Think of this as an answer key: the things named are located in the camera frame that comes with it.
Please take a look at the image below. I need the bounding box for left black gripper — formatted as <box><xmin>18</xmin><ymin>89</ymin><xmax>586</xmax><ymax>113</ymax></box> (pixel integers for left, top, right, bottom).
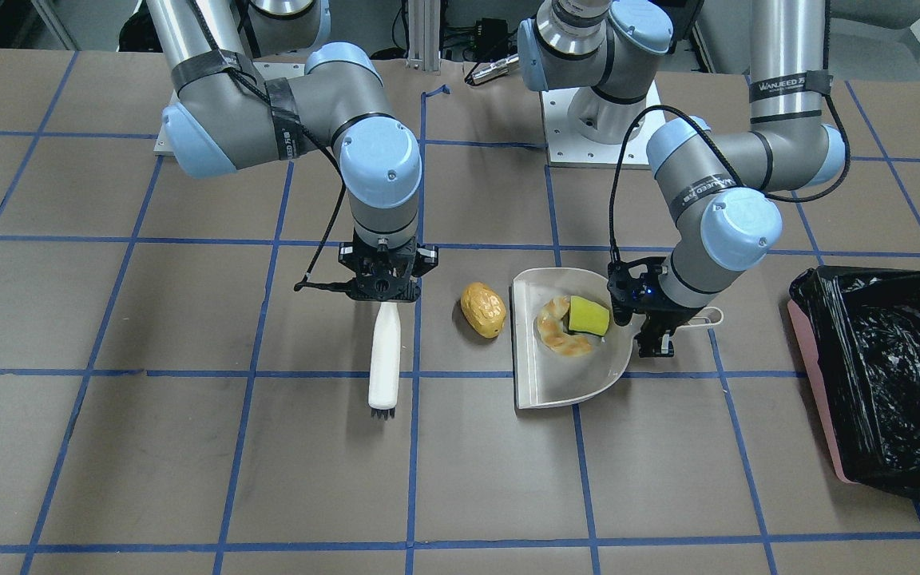
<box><xmin>607</xmin><ymin>256</ymin><xmax>701</xmax><ymax>358</ymax></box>

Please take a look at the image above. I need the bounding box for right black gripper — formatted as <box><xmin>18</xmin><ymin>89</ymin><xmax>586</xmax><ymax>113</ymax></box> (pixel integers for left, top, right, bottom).
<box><xmin>337</xmin><ymin>239</ymin><xmax>438</xmax><ymax>303</ymax></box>

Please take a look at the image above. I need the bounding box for yellow sponge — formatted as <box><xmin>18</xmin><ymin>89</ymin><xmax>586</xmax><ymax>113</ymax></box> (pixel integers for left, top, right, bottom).
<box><xmin>567</xmin><ymin>295</ymin><xmax>610</xmax><ymax>336</ymax></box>

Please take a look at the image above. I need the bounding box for beige hand brush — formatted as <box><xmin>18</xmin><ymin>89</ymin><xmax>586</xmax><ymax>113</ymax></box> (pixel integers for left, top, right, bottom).
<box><xmin>367</xmin><ymin>302</ymin><xmax>402</xmax><ymax>421</ymax></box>

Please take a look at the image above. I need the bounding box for beige plastic dustpan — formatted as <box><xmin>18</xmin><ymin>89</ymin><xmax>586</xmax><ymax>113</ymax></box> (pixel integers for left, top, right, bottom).
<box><xmin>510</xmin><ymin>258</ymin><xmax>723</xmax><ymax>409</ymax></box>

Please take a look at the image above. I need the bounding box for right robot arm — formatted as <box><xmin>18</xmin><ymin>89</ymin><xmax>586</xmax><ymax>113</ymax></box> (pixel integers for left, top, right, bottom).
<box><xmin>149</xmin><ymin>1</ymin><xmax>438</xmax><ymax>303</ymax></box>

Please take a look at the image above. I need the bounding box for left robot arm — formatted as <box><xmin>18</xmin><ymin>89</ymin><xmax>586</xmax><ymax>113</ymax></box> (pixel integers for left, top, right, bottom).
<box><xmin>516</xmin><ymin>1</ymin><xmax>850</xmax><ymax>357</ymax></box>

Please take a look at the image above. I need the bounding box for black lined trash bin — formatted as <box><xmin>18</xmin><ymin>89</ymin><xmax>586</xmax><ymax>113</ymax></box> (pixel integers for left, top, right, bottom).
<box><xmin>788</xmin><ymin>266</ymin><xmax>920</xmax><ymax>502</ymax></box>

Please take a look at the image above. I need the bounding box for yellow lemon toy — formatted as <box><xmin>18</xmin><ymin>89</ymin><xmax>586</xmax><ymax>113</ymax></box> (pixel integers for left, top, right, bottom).
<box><xmin>460</xmin><ymin>283</ymin><xmax>507</xmax><ymax>339</ymax></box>

